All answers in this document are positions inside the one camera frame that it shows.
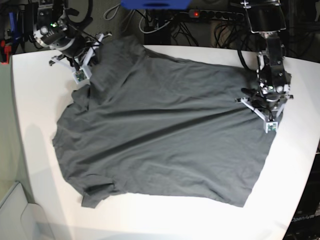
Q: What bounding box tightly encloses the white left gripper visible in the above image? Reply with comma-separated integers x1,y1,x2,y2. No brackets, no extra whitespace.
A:
235,94,294,123

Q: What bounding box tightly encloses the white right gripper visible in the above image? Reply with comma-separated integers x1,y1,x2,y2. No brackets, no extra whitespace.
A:
48,40,102,80

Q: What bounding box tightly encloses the dark grey t-shirt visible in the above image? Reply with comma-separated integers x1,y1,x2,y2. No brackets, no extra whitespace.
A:
52,36,276,208

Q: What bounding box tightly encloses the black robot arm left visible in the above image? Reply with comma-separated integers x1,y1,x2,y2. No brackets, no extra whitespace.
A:
236,0,293,133

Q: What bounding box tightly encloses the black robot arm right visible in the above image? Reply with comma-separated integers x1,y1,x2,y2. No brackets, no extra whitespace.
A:
32,0,112,84

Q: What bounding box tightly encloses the red and black clamp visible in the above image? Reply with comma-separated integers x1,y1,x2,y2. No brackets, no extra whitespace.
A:
0,40,12,65

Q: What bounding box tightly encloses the blue box at top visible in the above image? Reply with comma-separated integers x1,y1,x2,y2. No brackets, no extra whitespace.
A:
120,0,191,10

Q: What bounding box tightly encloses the black power strip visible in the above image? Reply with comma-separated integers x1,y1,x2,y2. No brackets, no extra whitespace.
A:
188,9,245,22

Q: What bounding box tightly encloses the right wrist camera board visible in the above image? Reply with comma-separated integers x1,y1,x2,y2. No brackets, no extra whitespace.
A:
72,70,87,84

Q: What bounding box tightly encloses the white cable loop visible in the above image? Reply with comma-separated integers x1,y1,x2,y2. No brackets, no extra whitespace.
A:
138,9,173,34

